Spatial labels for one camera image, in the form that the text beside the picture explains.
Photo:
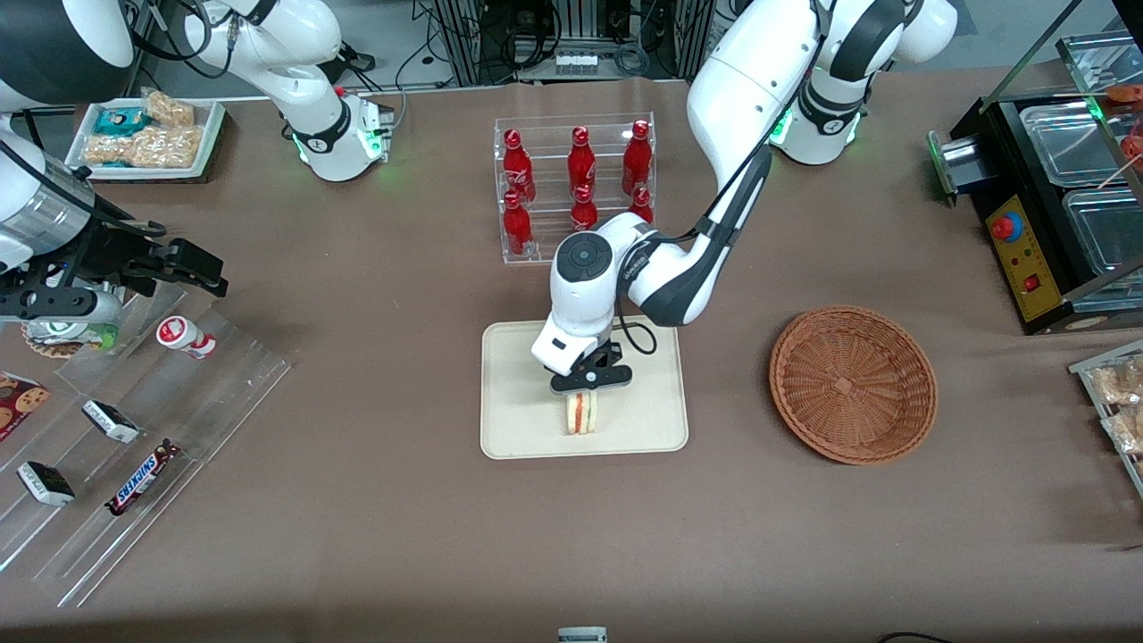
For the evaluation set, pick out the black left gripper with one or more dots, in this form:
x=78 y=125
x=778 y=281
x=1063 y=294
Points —
x=612 y=348

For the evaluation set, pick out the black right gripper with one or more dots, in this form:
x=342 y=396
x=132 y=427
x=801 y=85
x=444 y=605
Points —
x=114 y=254

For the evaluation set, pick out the triangular layered sandwich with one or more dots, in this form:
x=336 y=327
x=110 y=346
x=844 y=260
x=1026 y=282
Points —
x=582 y=415

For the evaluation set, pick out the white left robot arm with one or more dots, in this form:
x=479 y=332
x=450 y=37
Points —
x=750 y=71

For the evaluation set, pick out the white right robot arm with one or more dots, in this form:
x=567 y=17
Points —
x=312 y=107

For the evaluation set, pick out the beige rectangular tray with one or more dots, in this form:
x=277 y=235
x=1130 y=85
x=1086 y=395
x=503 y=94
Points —
x=527 y=402

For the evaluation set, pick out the white snack tray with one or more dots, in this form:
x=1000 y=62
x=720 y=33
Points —
x=214 y=134

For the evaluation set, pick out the round brown wicker basket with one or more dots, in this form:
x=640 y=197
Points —
x=853 y=384

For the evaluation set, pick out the small white red yogurt bottle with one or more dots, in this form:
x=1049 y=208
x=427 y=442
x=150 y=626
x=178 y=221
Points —
x=186 y=338

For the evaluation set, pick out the bagged peanut brittle snack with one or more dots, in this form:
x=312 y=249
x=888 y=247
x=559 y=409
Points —
x=105 y=148
x=170 y=109
x=170 y=147

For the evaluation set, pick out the clear acrylic stepped display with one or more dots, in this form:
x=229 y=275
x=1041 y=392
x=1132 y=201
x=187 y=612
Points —
x=205 y=402

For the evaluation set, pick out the green white snack cup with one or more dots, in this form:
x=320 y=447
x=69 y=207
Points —
x=67 y=337

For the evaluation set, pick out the teal snack packet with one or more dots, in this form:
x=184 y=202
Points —
x=120 y=121

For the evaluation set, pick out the black white wrapped bar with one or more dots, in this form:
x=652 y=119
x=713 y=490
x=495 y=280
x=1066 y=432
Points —
x=45 y=483
x=110 y=421

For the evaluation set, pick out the red cola bottle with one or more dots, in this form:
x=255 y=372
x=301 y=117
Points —
x=516 y=170
x=581 y=162
x=641 y=207
x=636 y=161
x=517 y=228
x=584 y=212

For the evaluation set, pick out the Snickers chocolate bar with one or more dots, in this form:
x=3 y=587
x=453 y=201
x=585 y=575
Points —
x=141 y=479

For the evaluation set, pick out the chocolate chip cookie package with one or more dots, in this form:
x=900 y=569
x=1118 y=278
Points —
x=20 y=402

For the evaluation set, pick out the clear acrylic bottle rack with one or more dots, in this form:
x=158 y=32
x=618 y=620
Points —
x=545 y=179

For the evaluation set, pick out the small grey device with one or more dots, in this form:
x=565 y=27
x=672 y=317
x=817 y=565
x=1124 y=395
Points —
x=582 y=635

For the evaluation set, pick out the white power strip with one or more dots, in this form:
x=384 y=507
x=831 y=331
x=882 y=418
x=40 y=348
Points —
x=576 y=63

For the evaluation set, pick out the black food warmer yellow panel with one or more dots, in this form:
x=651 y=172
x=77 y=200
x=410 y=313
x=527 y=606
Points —
x=1027 y=259

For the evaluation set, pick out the bagged rice cracker snack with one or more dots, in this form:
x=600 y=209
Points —
x=1116 y=384
x=1127 y=430

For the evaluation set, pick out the metal warmer pan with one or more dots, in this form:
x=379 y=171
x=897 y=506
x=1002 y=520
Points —
x=1067 y=143
x=1107 y=234

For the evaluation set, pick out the red sausage on skewer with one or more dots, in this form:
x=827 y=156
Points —
x=1135 y=143
x=1127 y=92

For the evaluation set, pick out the metal warmer top shelf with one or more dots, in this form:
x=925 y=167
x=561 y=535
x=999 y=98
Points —
x=1098 y=61

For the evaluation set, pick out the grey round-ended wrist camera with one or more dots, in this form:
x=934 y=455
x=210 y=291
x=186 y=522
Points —
x=62 y=305

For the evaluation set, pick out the aluminium frame equipment rack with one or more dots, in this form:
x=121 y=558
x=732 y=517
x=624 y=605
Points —
x=536 y=36

